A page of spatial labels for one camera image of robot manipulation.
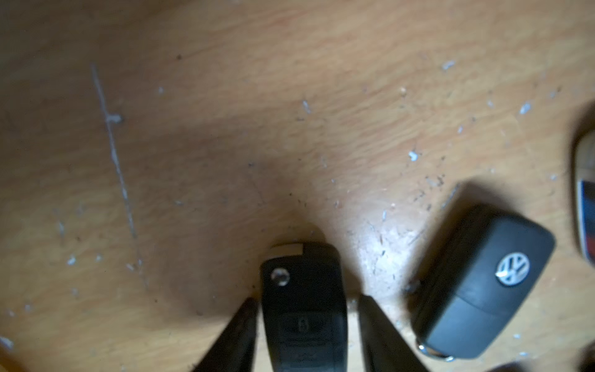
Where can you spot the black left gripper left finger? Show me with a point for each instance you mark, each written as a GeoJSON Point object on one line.
{"type": "Point", "coordinates": [234, 350]}

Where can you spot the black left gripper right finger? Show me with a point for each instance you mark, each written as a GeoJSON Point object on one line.
{"type": "Point", "coordinates": [383, 347]}

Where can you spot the black flip car key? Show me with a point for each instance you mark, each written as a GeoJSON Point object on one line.
{"type": "Point", "coordinates": [304, 307]}

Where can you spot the black car key with ring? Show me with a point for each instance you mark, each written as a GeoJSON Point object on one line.
{"type": "Point", "coordinates": [584, 194]}

